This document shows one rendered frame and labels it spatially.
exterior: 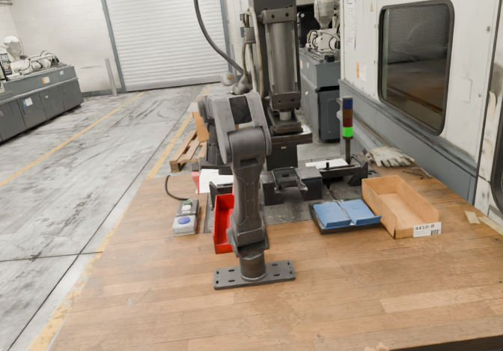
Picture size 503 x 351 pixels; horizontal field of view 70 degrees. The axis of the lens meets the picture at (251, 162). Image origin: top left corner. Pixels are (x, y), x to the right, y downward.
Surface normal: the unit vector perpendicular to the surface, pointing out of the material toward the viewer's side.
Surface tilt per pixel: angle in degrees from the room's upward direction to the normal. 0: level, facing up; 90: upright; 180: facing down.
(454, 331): 0
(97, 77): 90
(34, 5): 90
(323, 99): 90
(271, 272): 0
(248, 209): 109
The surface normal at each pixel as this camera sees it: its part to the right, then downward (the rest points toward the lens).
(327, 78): 0.00, 0.37
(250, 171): 0.30, 0.61
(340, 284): -0.11, -0.93
